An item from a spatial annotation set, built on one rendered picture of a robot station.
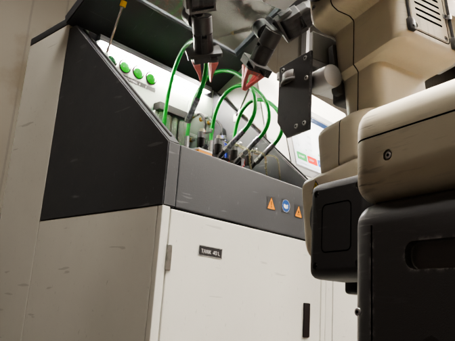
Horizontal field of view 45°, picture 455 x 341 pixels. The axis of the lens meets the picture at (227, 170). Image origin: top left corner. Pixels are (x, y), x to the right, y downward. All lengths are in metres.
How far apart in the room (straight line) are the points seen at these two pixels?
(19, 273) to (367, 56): 1.26
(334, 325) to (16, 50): 2.42
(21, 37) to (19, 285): 1.98
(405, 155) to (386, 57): 0.42
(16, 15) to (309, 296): 2.49
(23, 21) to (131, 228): 2.33
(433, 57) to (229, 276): 0.75
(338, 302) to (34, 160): 1.10
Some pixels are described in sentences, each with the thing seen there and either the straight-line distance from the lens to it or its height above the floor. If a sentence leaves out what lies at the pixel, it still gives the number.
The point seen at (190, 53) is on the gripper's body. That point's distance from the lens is 1.62.
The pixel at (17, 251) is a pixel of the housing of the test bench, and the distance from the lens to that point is 1.87.
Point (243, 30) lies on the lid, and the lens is 2.19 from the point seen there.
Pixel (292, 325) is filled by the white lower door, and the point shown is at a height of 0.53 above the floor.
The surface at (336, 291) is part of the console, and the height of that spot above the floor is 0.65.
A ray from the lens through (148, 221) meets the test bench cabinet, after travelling 1.33.
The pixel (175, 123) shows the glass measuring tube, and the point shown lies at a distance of 2.07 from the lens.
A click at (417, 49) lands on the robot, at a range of 1.03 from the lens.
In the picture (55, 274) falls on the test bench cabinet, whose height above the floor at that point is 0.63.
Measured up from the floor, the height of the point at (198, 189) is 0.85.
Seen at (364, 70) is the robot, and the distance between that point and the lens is 1.04.
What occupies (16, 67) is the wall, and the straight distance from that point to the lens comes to 3.42.
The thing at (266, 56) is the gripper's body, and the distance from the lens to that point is 1.67.
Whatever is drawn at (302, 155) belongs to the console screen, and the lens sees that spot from 2.24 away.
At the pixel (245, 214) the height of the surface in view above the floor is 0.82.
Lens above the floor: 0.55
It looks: 15 degrees up
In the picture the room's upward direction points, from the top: 4 degrees clockwise
